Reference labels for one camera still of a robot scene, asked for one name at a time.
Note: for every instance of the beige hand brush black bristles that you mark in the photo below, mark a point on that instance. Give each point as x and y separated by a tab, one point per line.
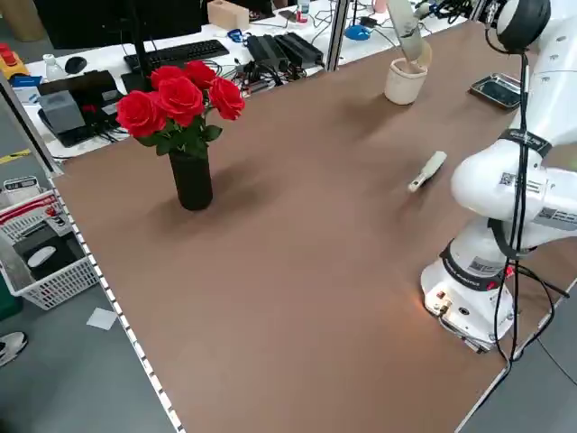
430	169

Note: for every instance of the metal tray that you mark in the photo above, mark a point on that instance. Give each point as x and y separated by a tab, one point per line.
496	90

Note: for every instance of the beige plastic dustpan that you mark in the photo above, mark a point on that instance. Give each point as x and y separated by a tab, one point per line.
405	31

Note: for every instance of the black monitor with stand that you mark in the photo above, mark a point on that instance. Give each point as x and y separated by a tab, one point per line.
112	18

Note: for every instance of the brown cardboard box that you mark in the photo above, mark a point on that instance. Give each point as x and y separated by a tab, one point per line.
27	20

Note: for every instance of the black power brick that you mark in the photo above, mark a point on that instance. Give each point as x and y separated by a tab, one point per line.
299	47
266	49

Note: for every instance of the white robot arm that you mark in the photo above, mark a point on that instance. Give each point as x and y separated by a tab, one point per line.
487	180

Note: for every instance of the white digital scale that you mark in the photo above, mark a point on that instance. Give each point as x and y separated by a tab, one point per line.
20	185

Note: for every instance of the white bottle red label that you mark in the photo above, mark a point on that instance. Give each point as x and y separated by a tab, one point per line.
303	13

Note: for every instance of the black keyboard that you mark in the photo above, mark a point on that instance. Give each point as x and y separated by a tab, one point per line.
180	54

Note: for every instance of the clear plastic bottle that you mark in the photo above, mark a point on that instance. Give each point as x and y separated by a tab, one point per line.
52	70

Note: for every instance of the white plastic basket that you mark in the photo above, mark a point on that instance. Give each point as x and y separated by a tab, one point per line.
58	288

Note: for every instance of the yellow box with red buttons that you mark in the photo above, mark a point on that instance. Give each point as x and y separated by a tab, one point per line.
13	67

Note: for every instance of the green box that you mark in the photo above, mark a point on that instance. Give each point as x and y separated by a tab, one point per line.
9	306

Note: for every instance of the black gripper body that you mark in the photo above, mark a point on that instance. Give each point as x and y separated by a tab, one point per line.
453	9

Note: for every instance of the person's shoe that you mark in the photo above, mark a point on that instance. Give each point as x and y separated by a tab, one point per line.
11	349

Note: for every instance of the blue and white box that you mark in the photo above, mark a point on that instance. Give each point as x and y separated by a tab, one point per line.
27	90

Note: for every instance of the red and white carton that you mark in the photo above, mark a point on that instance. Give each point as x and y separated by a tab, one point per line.
27	212

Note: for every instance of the black mouse pad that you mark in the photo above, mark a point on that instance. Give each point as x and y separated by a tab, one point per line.
63	252

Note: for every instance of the dark smartphone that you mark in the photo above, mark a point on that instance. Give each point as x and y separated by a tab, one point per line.
288	15

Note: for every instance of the grey box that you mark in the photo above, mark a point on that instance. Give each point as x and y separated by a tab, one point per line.
63	110

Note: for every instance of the black desk device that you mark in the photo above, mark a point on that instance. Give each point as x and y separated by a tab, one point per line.
97	83

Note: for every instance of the white paper sheet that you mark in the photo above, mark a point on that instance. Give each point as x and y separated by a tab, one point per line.
101	319

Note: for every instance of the aluminium post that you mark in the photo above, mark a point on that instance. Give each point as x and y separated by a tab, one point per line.
336	36

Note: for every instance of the white computer mouse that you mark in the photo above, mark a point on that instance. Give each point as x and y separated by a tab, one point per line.
41	256

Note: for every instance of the aluminium frame bar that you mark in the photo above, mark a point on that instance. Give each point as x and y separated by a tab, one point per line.
33	135

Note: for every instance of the small black adapter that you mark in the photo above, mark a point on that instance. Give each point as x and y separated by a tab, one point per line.
369	22

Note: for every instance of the blue rounded object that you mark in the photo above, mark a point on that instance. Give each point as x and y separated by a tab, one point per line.
358	32

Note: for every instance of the black computer mouse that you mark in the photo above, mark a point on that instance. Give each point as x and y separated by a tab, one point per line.
75	64

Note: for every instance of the aluminium table edge rail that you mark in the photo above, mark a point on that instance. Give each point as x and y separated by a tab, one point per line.
118	315

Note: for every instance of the white desk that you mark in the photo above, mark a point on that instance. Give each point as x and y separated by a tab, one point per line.
106	56

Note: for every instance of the black cylindrical vase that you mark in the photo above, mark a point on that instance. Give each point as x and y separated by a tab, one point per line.
191	185

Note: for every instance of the pink cup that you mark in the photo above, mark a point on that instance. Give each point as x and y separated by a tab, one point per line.
381	5

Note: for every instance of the red rose bouquet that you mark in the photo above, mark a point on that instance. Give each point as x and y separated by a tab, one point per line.
180	97

